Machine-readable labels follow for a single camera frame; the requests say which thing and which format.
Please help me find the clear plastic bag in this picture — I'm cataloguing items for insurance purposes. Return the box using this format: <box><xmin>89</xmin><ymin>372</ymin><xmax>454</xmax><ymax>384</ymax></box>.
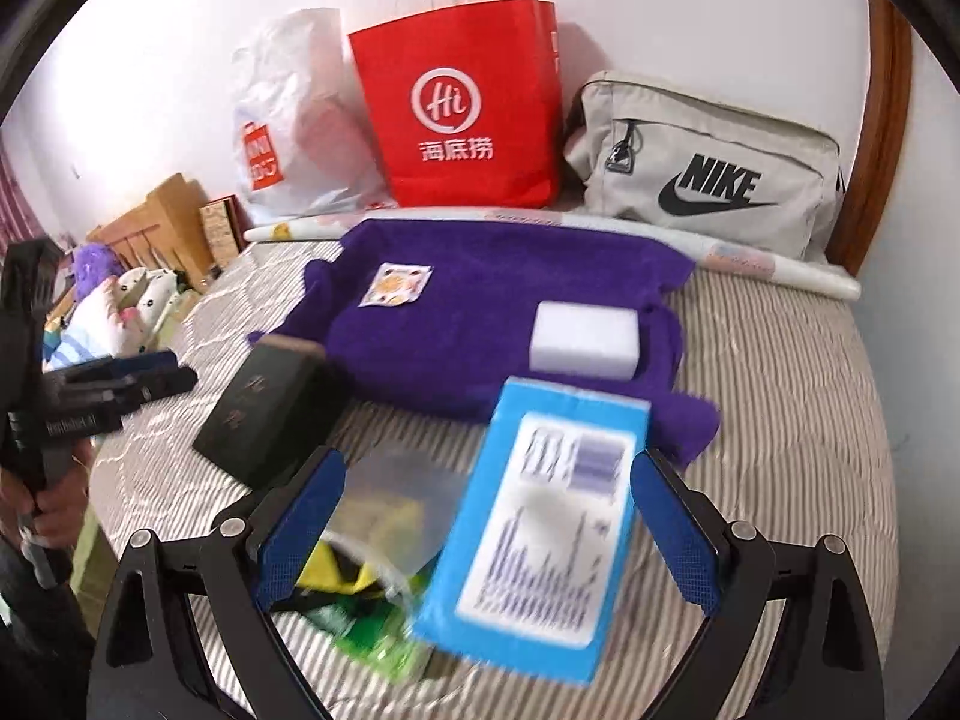
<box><xmin>321</xmin><ymin>444</ymin><xmax>482</xmax><ymax>580</ymax></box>

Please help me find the red patterned curtain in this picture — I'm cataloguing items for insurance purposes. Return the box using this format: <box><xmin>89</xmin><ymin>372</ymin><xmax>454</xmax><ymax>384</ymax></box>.
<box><xmin>0</xmin><ymin>141</ymin><xmax>40</xmax><ymax>250</ymax></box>

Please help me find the grey striped mattress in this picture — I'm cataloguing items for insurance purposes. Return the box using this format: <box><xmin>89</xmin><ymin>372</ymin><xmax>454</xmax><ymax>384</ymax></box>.
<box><xmin>88</xmin><ymin>240</ymin><xmax>902</xmax><ymax>720</ymax></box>

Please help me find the brown printed cardboard box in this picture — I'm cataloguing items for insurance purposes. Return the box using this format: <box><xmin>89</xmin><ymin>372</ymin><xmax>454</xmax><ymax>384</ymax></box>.
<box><xmin>198</xmin><ymin>196</ymin><xmax>250</xmax><ymax>272</ymax></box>

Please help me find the wooden headboard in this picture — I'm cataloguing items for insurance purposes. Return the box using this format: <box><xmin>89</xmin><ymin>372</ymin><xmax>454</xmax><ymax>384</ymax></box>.
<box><xmin>86</xmin><ymin>172</ymin><xmax>220</xmax><ymax>295</ymax></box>

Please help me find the person's left forearm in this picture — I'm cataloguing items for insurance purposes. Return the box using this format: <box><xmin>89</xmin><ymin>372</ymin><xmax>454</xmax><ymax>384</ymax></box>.
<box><xmin>0</xmin><ymin>532</ymin><xmax>102</xmax><ymax>720</ymax></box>

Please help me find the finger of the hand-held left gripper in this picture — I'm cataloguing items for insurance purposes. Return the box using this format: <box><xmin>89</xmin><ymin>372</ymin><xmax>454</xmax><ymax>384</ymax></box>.
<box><xmin>97</xmin><ymin>366</ymin><xmax>198</xmax><ymax>415</ymax></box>
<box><xmin>71</xmin><ymin>349</ymin><xmax>179</xmax><ymax>389</ymax></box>

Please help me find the white printed paper roll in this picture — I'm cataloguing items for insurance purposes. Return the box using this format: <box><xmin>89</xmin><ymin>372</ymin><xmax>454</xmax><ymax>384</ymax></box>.
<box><xmin>244</xmin><ymin>206</ymin><xmax>862</xmax><ymax>303</ymax></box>

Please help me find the brown wooden bed frame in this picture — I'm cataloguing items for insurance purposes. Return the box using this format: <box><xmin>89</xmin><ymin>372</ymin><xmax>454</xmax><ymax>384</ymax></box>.
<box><xmin>823</xmin><ymin>0</ymin><xmax>914</xmax><ymax>276</ymax></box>

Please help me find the person's left hand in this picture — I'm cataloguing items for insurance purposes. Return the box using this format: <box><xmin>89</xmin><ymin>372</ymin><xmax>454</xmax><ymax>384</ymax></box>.
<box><xmin>21</xmin><ymin>436</ymin><xmax>97</xmax><ymax>550</ymax></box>

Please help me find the black rectangular box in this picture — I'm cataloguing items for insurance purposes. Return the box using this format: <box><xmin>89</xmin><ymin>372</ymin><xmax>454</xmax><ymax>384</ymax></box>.
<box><xmin>192</xmin><ymin>337</ymin><xmax>340</xmax><ymax>494</ymax></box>

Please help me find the purple plush toy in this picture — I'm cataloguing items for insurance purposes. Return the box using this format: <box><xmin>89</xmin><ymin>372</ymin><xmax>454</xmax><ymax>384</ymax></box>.
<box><xmin>71</xmin><ymin>242</ymin><xmax>122</xmax><ymax>295</ymax></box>

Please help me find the white sponge block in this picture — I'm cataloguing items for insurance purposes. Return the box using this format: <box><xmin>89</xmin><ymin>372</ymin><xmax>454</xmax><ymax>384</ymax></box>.
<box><xmin>529</xmin><ymin>300</ymin><xmax>641</xmax><ymax>380</ymax></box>

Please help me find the green foil packet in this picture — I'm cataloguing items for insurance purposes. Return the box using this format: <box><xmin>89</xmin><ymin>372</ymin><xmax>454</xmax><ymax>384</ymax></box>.
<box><xmin>304</xmin><ymin>577</ymin><xmax>437</xmax><ymax>685</ymax></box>

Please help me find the red paper bag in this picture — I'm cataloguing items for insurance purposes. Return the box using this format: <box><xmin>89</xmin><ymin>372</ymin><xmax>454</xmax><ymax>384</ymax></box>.
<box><xmin>348</xmin><ymin>0</ymin><xmax>563</xmax><ymax>209</ymax></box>

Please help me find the purple towel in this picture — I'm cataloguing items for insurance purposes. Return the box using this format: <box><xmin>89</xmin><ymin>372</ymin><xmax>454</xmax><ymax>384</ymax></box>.
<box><xmin>247</xmin><ymin>217</ymin><xmax>721</xmax><ymax>467</ymax></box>

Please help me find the small patterned sachet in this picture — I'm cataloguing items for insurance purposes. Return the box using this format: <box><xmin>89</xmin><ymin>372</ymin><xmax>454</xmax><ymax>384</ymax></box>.
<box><xmin>358</xmin><ymin>262</ymin><xmax>433</xmax><ymax>309</ymax></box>

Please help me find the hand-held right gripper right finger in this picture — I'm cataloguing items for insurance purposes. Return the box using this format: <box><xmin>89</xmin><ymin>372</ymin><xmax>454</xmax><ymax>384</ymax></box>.
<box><xmin>630</xmin><ymin>446</ymin><xmax>887</xmax><ymax>720</ymax></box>

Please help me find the blue printed box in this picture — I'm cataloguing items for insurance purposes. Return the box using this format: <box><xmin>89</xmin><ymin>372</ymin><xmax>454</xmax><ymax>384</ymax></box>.
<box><xmin>414</xmin><ymin>376</ymin><xmax>652</xmax><ymax>687</ymax></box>

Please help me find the grey bag with black logo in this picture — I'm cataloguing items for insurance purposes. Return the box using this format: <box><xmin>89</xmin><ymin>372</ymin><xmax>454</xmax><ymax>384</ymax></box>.
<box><xmin>562</xmin><ymin>71</ymin><xmax>848</xmax><ymax>261</ymax></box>

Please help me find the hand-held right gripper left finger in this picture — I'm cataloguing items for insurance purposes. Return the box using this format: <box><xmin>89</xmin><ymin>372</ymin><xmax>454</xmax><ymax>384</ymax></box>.
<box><xmin>88</xmin><ymin>446</ymin><xmax>353</xmax><ymax>720</ymax></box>

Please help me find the white plastic shopping bag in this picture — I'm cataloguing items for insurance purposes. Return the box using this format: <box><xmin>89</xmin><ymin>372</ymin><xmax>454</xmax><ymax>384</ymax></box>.
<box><xmin>231</xmin><ymin>7</ymin><xmax>400</xmax><ymax>220</ymax></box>

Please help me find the yellow and black cloth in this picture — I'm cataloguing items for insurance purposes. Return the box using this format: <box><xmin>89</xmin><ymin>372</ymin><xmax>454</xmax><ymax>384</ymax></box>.
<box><xmin>295</xmin><ymin>531</ymin><xmax>392</xmax><ymax>610</ymax></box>

